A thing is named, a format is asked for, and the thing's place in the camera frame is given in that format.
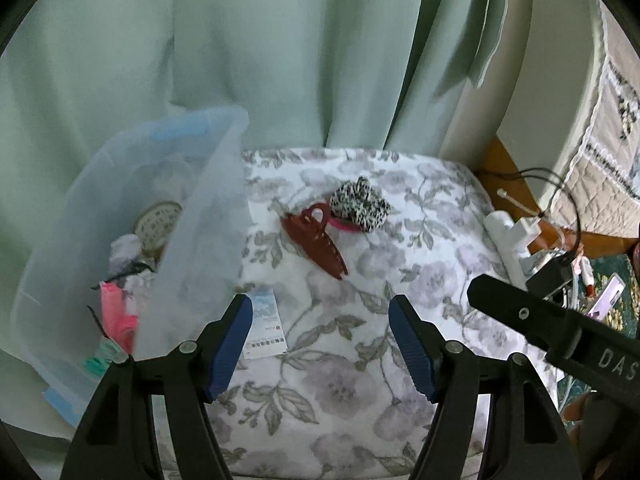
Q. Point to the green patterned rug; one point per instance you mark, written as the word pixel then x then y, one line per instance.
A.
pixel 620 321

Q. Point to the translucent plastic container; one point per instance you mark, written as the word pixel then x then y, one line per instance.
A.
pixel 210 210

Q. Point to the black white spotted scrunchie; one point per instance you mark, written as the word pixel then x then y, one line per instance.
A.
pixel 360 202

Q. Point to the beige quilted bedspread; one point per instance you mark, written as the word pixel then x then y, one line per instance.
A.
pixel 610 135

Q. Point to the pale green curtain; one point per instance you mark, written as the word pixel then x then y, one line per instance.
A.
pixel 300 60

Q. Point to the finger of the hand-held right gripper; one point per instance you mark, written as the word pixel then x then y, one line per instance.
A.
pixel 510 305

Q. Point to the white purple packet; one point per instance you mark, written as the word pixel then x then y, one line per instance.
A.
pixel 610 297

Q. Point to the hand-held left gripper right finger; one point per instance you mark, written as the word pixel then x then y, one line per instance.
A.
pixel 415 355

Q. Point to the white plug adapter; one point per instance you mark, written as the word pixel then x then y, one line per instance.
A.
pixel 527 232

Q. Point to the small doll figure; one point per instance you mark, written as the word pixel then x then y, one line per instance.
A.
pixel 584 270

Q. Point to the round beige patterned disc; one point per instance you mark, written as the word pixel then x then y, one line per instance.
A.
pixel 157 227

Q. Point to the black power adapter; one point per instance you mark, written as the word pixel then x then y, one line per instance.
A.
pixel 550 275

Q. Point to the dark red hair clip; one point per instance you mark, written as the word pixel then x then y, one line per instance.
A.
pixel 320 250

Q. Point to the white power strip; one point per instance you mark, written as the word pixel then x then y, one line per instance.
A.
pixel 500 240

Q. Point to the black studded headband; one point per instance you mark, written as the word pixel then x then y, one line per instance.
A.
pixel 125 272

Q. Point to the white blue blanket label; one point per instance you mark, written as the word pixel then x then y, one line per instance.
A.
pixel 267 330

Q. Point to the grey floral blanket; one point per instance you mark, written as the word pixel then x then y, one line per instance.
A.
pixel 325 410

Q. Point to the person's right hand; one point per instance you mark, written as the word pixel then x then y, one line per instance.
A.
pixel 610 435

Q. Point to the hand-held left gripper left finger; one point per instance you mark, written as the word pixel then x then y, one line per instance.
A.
pixel 230 350

